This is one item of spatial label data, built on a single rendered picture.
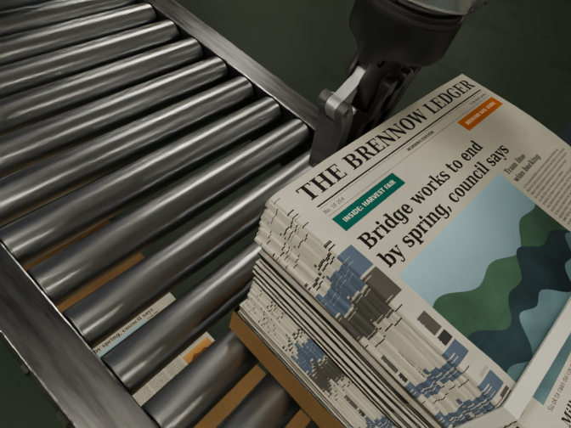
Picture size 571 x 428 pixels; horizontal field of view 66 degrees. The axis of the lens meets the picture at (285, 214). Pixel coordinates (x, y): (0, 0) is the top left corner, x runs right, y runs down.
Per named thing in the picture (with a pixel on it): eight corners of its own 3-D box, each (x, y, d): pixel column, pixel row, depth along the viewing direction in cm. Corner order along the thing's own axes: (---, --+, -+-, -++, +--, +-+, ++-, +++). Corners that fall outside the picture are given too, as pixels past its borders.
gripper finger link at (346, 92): (401, 51, 32) (363, 71, 29) (373, 108, 36) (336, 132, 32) (375, 34, 32) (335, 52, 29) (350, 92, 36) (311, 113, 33)
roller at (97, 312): (339, 171, 74) (349, 150, 70) (81, 365, 46) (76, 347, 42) (316, 154, 75) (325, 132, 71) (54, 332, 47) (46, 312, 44)
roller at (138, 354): (369, 195, 72) (381, 174, 68) (121, 412, 44) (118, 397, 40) (346, 177, 73) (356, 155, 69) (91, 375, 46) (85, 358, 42)
